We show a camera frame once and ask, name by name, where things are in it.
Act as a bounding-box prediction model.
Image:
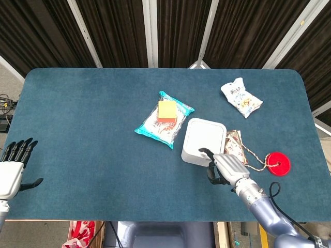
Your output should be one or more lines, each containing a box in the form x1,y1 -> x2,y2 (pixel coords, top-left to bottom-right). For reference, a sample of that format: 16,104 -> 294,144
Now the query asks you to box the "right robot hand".
198,147 -> 251,187

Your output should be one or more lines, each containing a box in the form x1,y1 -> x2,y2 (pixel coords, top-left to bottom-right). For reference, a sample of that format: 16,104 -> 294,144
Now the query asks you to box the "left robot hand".
0,137 -> 44,200

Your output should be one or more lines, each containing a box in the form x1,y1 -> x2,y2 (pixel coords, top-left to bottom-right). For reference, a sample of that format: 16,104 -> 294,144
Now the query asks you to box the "white plastic box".
181,117 -> 227,168

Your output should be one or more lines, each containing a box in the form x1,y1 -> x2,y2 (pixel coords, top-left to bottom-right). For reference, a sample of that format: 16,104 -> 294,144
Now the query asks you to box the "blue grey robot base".
104,221 -> 216,248

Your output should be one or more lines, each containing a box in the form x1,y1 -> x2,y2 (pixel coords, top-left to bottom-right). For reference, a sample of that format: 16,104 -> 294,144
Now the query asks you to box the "brown white snack packet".
223,130 -> 249,166

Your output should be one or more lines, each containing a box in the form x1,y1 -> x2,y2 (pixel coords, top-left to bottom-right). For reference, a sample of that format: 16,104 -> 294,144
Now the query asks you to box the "red disc with hole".
267,151 -> 291,177

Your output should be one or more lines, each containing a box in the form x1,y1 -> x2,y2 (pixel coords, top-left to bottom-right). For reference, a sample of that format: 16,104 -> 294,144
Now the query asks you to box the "white blue snack bag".
220,77 -> 264,119

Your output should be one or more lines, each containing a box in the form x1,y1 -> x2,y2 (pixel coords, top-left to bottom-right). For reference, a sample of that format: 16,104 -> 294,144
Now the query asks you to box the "teal clear snack package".
134,90 -> 195,150

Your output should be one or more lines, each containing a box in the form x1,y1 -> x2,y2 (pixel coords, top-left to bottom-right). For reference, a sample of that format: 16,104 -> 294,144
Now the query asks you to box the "yellow orange sticky note block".
157,100 -> 177,123

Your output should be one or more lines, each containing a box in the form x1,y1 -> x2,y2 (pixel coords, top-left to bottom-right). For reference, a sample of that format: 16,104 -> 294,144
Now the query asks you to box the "blue felt table mat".
4,67 -> 330,223

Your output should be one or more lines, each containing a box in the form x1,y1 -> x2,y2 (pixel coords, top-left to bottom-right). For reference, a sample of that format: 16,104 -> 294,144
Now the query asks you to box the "red white plastic bag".
61,220 -> 96,248

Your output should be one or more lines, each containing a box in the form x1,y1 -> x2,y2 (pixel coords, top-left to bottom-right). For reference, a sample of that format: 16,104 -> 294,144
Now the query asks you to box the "beige braided rope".
239,141 -> 271,172

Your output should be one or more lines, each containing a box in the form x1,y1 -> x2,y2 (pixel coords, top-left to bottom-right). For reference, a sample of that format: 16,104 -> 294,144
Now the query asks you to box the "black cables bundle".
0,93 -> 18,115

